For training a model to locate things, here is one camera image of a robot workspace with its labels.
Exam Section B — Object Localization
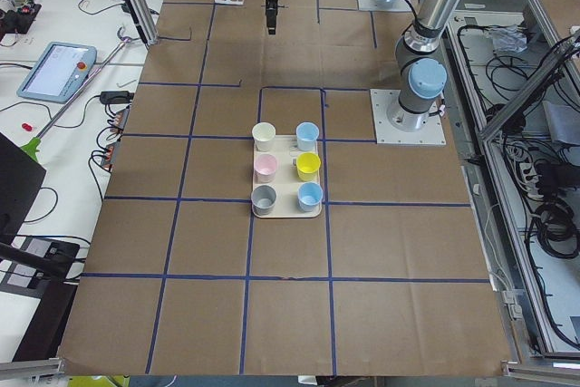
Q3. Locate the yellow cup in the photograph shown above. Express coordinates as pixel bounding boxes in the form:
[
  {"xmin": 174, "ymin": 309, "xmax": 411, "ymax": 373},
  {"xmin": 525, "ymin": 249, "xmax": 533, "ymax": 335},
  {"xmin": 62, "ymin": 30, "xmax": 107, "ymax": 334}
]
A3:
[{"xmin": 296, "ymin": 152, "xmax": 321, "ymax": 182}]

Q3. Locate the cream plastic tray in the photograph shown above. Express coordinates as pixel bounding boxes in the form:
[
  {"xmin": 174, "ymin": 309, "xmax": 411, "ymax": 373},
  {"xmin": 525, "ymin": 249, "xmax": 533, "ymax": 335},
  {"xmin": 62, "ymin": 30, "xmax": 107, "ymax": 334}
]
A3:
[{"xmin": 252, "ymin": 135, "xmax": 322, "ymax": 218}]

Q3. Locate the long reach grabber tool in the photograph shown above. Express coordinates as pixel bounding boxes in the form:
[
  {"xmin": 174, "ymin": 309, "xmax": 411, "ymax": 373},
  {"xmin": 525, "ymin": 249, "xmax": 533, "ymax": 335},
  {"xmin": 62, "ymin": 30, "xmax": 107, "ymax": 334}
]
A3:
[{"xmin": 19, "ymin": 26, "xmax": 144, "ymax": 166}]

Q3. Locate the teach pendant tablet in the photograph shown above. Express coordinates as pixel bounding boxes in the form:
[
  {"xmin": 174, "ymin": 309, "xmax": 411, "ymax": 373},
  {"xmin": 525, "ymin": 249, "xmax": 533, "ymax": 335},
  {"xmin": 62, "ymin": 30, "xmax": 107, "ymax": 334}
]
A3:
[{"xmin": 16, "ymin": 42, "xmax": 97, "ymax": 103}]

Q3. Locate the black power adapter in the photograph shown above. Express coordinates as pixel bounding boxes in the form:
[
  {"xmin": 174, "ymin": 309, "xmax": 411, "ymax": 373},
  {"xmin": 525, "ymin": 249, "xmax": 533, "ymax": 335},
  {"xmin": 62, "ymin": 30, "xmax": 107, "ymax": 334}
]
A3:
[{"xmin": 99, "ymin": 91, "xmax": 134, "ymax": 105}]

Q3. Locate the pink cup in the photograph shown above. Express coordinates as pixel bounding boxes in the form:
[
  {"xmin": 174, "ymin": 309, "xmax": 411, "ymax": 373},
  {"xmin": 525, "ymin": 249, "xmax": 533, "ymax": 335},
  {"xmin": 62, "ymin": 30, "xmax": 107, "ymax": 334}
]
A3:
[{"xmin": 254, "ymin": 153, "xmax": 278, "ymax": 183}]

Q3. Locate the cream white cup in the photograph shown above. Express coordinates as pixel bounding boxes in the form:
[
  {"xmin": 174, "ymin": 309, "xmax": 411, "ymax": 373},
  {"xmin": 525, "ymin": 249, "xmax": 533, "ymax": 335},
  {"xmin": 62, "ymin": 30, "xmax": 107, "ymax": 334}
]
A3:
[{"xmin": 252, "ymin": 122, "xmax": 276, "ymax": 152}]

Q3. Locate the grey cup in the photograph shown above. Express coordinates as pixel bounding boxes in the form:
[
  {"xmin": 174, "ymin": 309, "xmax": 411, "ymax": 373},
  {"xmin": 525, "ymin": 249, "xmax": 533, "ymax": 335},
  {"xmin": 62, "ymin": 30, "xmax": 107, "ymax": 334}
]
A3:
[{"xmin": 250, "ymin": 185, "xmax": 277, "ymax": 217}]

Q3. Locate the brown paper table cover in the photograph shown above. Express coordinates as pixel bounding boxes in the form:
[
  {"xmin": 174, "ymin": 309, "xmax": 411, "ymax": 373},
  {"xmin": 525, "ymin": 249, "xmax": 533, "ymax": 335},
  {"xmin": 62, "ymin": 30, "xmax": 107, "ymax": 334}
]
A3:
[{"xmin": 59, "ymin": 0, "xmax": 512, "ymax": 376}]

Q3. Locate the light blue cup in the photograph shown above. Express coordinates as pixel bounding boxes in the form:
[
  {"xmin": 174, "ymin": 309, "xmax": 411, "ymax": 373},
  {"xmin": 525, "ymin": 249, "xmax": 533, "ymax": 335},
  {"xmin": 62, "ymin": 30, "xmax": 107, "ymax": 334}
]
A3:
[
  {"xmin": 298, "ymin": 182, "xmax": 324, "ymax": 212},
  {"xmin": 295, "ymin": 121, "xmax": 320, "ymax": 151}
]

